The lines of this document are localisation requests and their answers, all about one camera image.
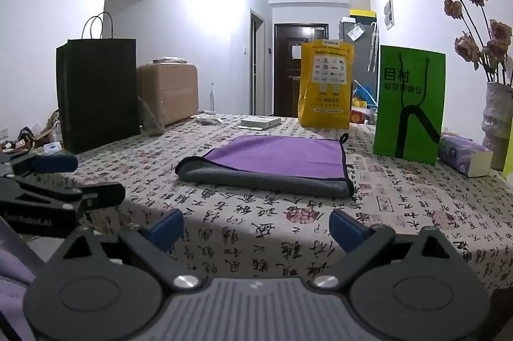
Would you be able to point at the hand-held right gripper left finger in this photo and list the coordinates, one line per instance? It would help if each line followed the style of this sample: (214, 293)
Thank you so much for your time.
(166, 225)

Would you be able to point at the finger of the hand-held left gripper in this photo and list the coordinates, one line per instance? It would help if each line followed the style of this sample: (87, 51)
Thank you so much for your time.
(102, 194)
(54, 163)

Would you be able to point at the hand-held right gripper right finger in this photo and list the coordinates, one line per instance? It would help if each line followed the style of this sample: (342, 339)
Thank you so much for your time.
(345, 228)

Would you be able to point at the purple and grey towel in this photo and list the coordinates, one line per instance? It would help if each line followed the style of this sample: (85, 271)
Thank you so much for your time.
(272, 156)

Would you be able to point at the pile of clutter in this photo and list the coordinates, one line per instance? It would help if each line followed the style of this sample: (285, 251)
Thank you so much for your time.
(32, 136)

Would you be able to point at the purple cloth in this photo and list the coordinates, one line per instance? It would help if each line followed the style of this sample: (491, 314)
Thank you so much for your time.
(14, 285)

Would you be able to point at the calligraphy printed tablecloth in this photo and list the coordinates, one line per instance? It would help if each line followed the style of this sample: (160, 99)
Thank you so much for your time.
(240, 228)

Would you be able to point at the black paper bag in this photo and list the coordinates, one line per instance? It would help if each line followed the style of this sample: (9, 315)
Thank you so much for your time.
(98, 96)

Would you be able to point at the clear plastic bag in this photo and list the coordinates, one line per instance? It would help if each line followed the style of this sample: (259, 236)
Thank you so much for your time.
(151, 120)

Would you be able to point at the white papers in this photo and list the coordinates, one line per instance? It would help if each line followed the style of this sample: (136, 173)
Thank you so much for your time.
(208, 119)

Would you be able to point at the colourful packages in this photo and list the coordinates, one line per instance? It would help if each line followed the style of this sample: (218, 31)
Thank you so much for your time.
(362, 108)

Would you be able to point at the brown cardboard box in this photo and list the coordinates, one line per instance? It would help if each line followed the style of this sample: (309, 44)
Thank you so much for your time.
(172, 92)

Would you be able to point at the flat white box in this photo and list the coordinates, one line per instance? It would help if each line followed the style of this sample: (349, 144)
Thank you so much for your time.
(260, 122)

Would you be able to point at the purple tissue pack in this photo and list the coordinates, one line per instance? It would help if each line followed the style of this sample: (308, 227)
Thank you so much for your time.
(461, 154)

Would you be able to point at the yellow shopping bag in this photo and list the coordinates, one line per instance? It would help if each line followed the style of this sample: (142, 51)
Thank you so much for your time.
(326, 84)

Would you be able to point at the green paper bag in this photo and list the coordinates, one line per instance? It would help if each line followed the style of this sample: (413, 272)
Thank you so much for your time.
(408, 96)

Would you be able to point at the flat package on suitcase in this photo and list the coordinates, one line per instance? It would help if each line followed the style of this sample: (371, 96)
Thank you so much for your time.
(170, 60)

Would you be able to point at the dark brown door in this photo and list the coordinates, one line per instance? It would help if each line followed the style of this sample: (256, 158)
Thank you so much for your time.
(286, 84)

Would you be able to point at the grey refrigerator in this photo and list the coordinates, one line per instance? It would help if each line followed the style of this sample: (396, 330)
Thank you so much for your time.
(362, 60)

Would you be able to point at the yellow-green object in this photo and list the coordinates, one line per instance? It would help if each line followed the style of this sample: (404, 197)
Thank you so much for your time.
(509, 164)

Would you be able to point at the grey ceramic vase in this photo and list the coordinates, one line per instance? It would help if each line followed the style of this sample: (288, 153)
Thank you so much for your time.
(497, 116)

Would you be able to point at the yellow box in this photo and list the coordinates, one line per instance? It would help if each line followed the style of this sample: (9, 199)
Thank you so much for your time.
(362, 15)

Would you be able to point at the dried roses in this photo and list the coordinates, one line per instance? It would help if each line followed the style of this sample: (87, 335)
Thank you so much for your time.
(475, 44)

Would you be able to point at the grey door frame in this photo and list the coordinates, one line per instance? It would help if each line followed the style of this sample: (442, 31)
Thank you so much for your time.
(256, 64)

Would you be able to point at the wall picture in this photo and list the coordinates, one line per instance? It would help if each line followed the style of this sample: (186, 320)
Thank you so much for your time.
(389, 13)

